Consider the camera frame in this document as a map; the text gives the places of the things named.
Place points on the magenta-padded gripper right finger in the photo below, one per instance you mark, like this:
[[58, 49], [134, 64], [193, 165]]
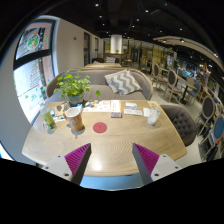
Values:
[[148, 160]]

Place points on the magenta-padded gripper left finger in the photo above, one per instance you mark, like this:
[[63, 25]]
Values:
[[76, 159]]

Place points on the green-labelled clear drink bottle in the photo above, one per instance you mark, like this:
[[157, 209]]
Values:
[[49, 120]]

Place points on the flat round red coaster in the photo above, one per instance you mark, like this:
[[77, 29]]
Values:
[[100, 127]]

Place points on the clear plastic cup with straw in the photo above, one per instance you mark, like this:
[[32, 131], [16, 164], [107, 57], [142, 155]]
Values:
[[153, 116]]

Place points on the white paper napkin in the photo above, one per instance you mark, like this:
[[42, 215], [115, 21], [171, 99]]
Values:
[[146, 112]]

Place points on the white printed leaflet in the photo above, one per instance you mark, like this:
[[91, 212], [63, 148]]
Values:
[[133, 112]]

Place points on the blue and white carton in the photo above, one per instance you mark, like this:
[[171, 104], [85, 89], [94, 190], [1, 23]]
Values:
[[80, 106]]

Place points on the small grey card box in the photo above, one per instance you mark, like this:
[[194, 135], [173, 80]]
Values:
[[116, 114]]

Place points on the yellow square sticker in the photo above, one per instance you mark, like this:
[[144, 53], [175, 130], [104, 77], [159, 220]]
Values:
[[153, 104]]

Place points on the white tissue packet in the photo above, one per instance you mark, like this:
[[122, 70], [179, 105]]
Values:
[[131, 105]]

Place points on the white printed paper placemat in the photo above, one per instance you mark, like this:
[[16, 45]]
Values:
[[98, 106]]

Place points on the green potted plant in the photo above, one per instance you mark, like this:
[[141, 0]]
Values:
[[73, 86]]

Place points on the grey chevron pillow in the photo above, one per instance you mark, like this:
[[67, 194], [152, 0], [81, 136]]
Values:
[[122, 81]]

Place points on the group of dining chairs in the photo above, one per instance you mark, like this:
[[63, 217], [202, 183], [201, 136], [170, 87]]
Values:
[[171, 80]]

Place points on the grey curved sofa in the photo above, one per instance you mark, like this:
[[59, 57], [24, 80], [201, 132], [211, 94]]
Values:
[[100, 78]]

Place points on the white round column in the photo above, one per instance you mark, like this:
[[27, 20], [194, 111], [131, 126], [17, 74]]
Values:
[[116, 43]]

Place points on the group of ceiling lights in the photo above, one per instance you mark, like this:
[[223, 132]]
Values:
[[146, 11]]

